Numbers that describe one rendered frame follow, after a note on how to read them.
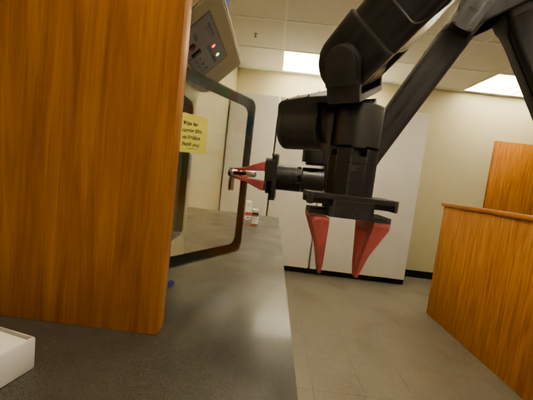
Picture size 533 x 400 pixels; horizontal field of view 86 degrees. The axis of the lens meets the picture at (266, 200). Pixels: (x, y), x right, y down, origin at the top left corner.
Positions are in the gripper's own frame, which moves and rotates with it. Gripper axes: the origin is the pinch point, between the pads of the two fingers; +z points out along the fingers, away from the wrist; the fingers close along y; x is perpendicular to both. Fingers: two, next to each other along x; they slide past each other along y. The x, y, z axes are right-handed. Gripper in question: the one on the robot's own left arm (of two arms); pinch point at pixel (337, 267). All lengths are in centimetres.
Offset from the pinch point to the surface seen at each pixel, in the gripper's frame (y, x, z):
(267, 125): 24, -325, -74
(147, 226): 26.8, -6.3, -0.8
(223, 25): 23, -24, -39
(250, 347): 9.7, -6.2, 15.7
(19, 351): 35.3, 5.0, 12.6
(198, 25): 25.9, -18.7, -35.8
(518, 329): -162, -148, 70
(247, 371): 9.6, -1.0, 15.7
